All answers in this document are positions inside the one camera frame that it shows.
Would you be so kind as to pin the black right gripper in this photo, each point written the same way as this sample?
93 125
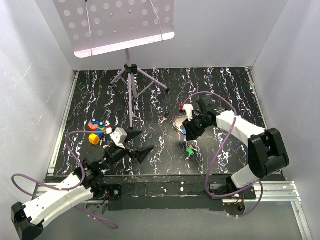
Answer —
192 133

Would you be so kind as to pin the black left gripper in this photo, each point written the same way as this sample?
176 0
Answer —
139 155

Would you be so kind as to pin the key with green tag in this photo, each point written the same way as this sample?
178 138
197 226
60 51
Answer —
192 147

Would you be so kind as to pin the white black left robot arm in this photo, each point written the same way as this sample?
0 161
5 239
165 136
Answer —
85 183

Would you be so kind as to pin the colourful toy block car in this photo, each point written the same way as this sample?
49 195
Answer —
97 127

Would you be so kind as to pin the perforated music stand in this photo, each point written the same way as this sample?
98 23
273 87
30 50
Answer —
97 27

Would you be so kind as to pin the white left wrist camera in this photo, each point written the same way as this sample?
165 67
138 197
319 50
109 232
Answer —
118 136

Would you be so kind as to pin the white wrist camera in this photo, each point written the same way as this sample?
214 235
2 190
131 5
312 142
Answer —
118 136
188 110

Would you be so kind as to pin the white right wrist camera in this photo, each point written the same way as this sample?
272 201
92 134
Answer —
188 110

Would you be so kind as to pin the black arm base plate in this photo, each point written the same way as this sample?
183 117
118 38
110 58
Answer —
159 192

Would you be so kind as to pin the aluminium frame rail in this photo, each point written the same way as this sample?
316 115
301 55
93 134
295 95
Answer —
277 191

